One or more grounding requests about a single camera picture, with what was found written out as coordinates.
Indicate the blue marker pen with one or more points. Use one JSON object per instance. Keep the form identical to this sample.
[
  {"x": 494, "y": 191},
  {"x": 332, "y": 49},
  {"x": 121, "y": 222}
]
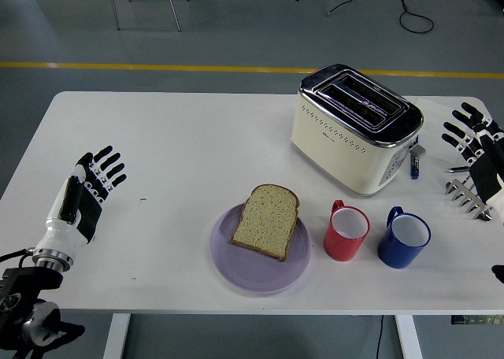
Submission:
[{"x": 415, "y": 170}]

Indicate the metal chair legs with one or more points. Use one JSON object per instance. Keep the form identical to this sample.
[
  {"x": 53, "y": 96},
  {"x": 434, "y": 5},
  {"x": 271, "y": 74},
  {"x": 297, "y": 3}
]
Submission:
[{"x": 172, "y": 4}]

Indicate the black ballpoint pen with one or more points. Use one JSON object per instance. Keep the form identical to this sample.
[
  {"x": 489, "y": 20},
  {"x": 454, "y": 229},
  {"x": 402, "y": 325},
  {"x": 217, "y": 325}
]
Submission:
[{"x": 453, "y": 169}]

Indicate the brown bread slice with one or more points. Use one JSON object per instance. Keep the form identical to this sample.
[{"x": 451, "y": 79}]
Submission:
[{"x": 264, "y": 225}]

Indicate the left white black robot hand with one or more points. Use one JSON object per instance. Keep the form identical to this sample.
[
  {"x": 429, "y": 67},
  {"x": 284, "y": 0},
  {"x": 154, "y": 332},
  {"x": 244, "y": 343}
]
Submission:
[{"x": 88, "y": 209}]

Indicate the table height control panel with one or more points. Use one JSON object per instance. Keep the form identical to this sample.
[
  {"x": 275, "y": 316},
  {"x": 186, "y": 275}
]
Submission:
[{"x": 476, "y": 320}]

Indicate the white paper sheet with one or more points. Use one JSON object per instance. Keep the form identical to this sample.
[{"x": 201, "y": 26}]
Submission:
[{"x": 433, "y": 130}]

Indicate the blue enamel mug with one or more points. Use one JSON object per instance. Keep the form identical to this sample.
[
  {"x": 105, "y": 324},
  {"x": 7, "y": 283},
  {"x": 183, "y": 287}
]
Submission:
[{"x": 393, "y": 254}]

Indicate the white table leg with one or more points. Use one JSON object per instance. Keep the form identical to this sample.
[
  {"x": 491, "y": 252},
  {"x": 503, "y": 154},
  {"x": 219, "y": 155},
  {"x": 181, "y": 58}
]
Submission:
[
  {"x": 407, "y": 339},
  {"x": 116, "y": 339}
]

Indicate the silver metal toast rack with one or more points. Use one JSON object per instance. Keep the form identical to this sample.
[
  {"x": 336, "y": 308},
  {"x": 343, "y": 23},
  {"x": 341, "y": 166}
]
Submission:
[{"x": 464, "y": 199}]

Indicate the purple plastic plate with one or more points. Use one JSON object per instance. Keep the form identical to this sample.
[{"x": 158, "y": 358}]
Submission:
[{"x": 260, "y": 274}]

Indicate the cream and chrome toaster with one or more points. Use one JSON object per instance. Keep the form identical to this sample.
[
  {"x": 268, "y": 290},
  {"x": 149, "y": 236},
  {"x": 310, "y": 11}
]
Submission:
[{"x": 334, "y": 154}]

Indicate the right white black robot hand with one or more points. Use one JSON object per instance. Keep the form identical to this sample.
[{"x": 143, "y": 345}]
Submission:
[{"x": 486, "y": 174}]

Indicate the red enamel mug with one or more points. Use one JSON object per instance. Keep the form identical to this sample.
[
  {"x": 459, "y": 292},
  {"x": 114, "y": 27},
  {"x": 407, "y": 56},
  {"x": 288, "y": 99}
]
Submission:
[{"x": 342, "y": 249}]

